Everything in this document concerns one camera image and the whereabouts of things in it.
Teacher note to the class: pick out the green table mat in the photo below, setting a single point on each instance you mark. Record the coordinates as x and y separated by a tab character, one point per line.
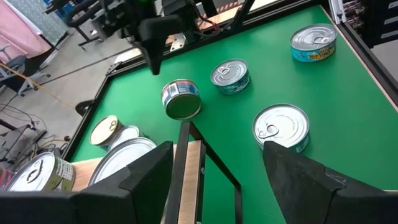
342	109

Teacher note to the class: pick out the office chair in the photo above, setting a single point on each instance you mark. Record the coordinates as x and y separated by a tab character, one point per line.
18	74

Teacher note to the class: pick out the pink cloth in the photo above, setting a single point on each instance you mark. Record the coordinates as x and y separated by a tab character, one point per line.
15	37

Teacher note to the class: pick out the gold lid can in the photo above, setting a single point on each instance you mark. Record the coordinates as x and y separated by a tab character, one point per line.
104	129
182	102

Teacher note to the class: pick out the black aluminium table frame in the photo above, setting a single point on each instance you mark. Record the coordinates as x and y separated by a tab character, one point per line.
96	101

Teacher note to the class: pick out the white label can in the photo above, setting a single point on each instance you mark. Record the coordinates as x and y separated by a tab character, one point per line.
121	158

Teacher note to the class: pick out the plain grey lid can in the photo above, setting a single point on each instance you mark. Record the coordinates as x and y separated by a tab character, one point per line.
127	133

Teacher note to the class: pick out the silver aluminium extrusion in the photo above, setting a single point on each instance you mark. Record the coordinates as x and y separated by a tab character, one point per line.
337	9

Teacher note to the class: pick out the grey cloth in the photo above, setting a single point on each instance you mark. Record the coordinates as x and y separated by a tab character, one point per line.
43	18

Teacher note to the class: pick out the teal label tuna can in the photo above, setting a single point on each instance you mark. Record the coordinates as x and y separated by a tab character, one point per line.
230	76
281	127

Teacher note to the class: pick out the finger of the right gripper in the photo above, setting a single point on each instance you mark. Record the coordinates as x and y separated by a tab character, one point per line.
154	43

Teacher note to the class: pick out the black drawer cabinet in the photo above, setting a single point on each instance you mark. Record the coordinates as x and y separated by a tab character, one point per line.
373	21

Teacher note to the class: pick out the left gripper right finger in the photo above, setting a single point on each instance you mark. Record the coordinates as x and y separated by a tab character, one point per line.
311	199

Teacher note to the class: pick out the wooden board tray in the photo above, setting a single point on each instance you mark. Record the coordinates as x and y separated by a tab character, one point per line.
189	186

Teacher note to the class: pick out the green label can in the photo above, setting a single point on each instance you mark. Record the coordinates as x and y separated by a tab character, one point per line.
37	174

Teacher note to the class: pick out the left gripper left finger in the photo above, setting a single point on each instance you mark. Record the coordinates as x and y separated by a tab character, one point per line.
124	199

